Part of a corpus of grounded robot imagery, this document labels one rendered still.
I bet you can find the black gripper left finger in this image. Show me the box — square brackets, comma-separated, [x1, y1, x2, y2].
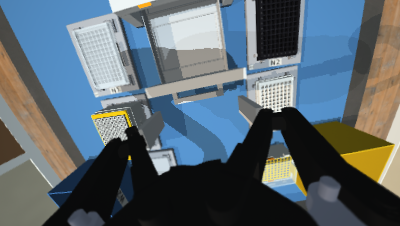
[42, 111, 174, 226]

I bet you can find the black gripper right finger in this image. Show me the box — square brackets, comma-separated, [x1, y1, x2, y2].
[205, 95, 400, 226]

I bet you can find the yellow open-top bin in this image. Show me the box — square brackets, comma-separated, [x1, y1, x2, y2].
[313, 121, 395, 182]

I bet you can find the blue flat mat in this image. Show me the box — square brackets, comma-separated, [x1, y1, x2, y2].
[0, 0, 365, 165]

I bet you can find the white multi-well plate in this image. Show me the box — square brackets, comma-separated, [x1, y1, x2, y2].
[72, 22, 130, 90]
[255, 74, 293, 112]

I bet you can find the dark blue open bin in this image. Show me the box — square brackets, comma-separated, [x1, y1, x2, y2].
[47, 159, 134, 218]

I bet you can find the black multi-well plate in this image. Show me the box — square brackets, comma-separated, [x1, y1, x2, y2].
[255, 0, 301, 61]

